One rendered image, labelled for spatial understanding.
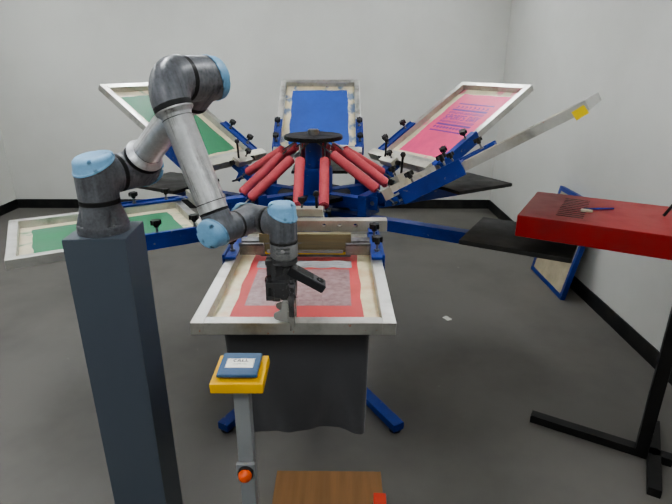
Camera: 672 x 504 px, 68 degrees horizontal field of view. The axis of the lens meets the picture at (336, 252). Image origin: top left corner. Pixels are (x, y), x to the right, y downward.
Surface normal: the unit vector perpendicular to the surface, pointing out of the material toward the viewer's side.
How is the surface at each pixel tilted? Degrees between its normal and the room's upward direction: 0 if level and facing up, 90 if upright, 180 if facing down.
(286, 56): 90
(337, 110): 32
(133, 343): 90
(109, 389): 90
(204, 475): 0
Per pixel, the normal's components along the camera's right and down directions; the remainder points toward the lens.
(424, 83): 0.00, 0.35
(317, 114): 0.00, -0.61
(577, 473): 0.00, -0.94
